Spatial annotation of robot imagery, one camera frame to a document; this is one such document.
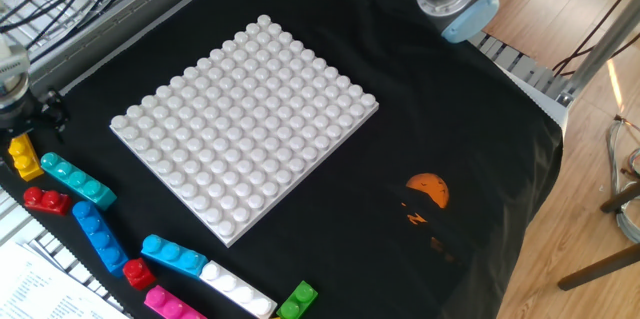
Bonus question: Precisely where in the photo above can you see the grey floor cable bundle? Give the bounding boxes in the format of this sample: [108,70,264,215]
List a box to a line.
[606,114,640,244]

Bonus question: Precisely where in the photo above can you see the white studded baseplate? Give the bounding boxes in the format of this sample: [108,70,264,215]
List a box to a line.
[108,13,380,249]

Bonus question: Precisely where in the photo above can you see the blue four-stud block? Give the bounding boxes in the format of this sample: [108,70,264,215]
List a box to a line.
[71,200,130,278]

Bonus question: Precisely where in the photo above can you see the teal four-stud block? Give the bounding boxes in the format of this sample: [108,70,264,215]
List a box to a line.
[39,151,119,211]

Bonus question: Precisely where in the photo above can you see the green two-stud block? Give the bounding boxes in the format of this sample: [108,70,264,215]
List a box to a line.
[276,280,320,319]

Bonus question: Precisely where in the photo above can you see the white four-stud block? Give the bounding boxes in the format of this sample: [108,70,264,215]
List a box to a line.
[198,260,279,319]

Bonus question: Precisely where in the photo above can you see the pink three-stud block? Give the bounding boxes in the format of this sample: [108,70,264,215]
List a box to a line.
[143,284,209,319]

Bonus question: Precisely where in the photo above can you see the yellow four-stud block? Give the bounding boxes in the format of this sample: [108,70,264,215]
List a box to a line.
[7,132,45,183]

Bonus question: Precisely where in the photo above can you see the white printed paper sheets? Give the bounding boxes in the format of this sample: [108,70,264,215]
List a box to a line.
[0,241,132,319]

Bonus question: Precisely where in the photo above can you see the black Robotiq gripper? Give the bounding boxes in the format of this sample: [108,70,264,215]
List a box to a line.
[0,89,70,136]

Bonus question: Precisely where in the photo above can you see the aluminium frame post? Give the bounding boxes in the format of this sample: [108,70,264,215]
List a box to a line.
[564,0,640,106]

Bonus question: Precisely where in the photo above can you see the red two-stud block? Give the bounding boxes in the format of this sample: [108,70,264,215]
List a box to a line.
[22,186,73,217]

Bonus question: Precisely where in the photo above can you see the thin brown cables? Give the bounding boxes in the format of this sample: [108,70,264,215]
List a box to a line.
[552,0,640,78]

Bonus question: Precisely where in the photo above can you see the black cloth with orange print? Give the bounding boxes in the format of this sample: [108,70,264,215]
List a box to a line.
[0,0,565,319]

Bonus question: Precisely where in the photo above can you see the light blue three-stud block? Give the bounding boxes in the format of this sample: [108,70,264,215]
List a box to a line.
[140,233,210,280]

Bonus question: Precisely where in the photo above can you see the red one-stud block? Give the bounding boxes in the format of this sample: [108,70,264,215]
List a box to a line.
[122,257,158,291]

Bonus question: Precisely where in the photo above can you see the dark wooden furniture leg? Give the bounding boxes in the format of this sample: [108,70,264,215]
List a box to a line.
[557,242,640,293]
[599,181,640,215]

